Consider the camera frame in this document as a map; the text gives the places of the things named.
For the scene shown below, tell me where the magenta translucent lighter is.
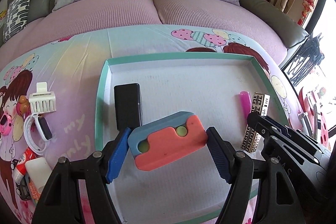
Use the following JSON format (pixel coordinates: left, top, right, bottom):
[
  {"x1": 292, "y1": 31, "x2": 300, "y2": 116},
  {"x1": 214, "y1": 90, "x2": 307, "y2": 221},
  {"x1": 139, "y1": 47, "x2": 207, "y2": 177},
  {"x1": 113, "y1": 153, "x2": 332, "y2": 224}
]
[{"x1": 239, "y1": 91, "x2": 252, "y2": 123}]

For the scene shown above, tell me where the white USB power adapter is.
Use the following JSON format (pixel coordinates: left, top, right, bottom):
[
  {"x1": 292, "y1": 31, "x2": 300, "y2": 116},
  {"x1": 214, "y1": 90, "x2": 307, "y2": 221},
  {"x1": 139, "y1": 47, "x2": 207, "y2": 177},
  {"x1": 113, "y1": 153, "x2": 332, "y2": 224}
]
[{"x1": 25, "y1": 157, "x2": 52, "y2": 194}]

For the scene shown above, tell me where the black toy car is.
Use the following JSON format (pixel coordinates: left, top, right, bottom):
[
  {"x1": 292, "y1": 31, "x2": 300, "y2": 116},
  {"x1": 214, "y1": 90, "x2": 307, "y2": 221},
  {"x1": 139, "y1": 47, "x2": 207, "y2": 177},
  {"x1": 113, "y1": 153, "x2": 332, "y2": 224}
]
[{"x1": 11, "y1": 159, "x2": 31, "y2": 201}]

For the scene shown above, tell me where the red white glue bottle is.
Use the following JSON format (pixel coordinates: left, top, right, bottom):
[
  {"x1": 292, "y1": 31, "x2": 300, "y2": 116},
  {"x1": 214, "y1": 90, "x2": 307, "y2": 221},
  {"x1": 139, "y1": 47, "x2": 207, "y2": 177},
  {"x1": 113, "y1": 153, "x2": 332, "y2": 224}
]
[{"x1": 12, "y1": 147, "x2": 38, "y2": 184}]

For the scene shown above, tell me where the white smart wristband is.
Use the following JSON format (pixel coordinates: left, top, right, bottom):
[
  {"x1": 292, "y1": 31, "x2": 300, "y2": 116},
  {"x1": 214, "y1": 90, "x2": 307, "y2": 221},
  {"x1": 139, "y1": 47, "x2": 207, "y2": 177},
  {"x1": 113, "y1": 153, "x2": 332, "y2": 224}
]
[{"x1": 23, "y1": 114, "x2": 52, "y2": 156}]

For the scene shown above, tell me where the pink-haired toy doll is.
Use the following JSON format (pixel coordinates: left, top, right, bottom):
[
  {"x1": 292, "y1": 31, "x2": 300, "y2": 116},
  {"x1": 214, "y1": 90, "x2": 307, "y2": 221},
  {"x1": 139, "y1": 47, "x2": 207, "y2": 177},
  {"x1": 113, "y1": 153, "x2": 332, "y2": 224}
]
[{"x1": 16, "y1": 95, "x2": 30, "y2": 119}]

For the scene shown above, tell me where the white hair claw clip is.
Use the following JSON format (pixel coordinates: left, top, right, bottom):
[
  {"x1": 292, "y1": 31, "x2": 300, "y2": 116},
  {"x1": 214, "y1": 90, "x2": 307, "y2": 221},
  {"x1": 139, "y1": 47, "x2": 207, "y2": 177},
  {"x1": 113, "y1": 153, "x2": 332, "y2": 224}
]
[{"x1": 29, "y1": 82, "x2": 56, "y2": 114}]

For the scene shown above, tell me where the blue and salmon toy block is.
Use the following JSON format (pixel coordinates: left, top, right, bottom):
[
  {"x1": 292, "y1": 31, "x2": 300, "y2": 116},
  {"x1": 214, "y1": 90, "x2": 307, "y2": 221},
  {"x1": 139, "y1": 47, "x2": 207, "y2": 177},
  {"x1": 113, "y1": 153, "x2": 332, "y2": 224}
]
[{"x1": 127, "y1": 111, "x2": 208, "y2": 171}]

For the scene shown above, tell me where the black USB power adapter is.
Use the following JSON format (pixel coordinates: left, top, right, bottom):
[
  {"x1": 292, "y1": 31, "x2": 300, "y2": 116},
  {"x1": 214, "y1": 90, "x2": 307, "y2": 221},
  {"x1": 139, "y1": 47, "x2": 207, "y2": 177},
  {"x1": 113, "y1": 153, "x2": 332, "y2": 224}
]
[{"x1": 113, "y1": 83, "x2": 142, "y2": 131}]

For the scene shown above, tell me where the orange carrot knife toy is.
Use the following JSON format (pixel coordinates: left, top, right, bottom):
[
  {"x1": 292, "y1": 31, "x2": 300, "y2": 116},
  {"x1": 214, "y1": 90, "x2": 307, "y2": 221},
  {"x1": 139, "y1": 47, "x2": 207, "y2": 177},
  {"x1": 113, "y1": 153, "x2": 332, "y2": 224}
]
[{"x1": 28, "y1": 181, "x2": 41, "y2": 204}]

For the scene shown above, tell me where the pink child chair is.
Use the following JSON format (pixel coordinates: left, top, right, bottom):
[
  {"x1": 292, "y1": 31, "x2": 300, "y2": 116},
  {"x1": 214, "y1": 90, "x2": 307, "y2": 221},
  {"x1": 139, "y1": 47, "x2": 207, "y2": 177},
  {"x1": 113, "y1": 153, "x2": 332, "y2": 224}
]
[{"x1": 298, "y1": 87, "x2": 330, "y2": 148}]

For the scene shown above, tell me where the teal-edged white cardboard tray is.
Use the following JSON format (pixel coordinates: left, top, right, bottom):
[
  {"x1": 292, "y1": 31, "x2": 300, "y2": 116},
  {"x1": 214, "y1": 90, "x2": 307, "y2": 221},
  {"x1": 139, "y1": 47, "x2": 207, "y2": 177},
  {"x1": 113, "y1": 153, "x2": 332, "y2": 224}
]
[{"x1": 95, "y1": 52, "x2": 288, "y2": 223}]

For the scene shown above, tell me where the black metal rack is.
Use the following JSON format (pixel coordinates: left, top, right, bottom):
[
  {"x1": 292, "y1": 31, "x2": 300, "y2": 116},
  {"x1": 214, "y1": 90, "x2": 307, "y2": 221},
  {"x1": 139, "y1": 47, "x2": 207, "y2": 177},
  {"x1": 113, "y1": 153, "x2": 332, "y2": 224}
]
[{"x1": 282, "y1": 33, "x2": 325, "y2": 87}]

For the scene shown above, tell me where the pink smart wristband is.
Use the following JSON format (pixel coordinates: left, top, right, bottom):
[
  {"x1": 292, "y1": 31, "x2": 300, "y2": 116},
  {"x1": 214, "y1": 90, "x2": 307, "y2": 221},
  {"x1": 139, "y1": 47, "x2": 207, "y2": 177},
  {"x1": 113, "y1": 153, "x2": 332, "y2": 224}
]
[{"x1": 0, "y1": 113, "x2": 13, "y2": 136}]

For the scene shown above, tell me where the cartoon print blanket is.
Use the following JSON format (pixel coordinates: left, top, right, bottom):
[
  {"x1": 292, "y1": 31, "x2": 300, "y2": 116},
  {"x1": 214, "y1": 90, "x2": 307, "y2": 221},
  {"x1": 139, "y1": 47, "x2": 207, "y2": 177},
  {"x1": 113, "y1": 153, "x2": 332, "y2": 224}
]
[{"x1": 1, "y1": 25, "x2": 302, "y2": 223}]

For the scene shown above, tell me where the pink sofa seat cover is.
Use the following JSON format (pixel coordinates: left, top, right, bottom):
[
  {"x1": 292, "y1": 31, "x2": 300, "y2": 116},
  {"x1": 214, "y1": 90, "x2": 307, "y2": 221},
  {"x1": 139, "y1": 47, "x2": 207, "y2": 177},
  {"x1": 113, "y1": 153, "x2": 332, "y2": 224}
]
[{"x1": 1, "y1": 0, "x2": 287, "y2": 68}]

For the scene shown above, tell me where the black white patterned cushion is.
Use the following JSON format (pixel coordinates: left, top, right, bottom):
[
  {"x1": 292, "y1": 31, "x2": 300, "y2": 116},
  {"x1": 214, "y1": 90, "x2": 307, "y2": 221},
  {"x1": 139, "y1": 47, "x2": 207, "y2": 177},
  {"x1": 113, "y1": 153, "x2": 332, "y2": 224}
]
[{"x1": 3, "y1": 0, "x2": 30, "y2": 43}]

